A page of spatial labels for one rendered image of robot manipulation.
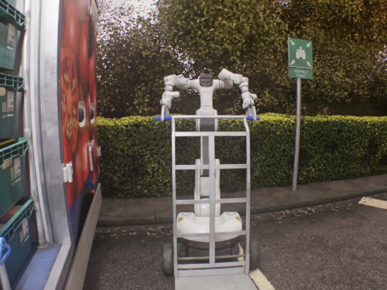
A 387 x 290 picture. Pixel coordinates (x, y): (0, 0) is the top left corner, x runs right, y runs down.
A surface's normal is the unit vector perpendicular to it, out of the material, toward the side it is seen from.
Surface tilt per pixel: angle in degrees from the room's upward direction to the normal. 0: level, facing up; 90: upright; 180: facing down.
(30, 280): 0
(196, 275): 79
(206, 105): 72
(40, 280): 0
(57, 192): 90
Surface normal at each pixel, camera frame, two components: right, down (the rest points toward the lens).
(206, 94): 0.00, -0.16
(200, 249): 0.00, -0.99
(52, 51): 0.22, 0.15
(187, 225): -0.39, -0.66
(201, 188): 0.00, 0.29
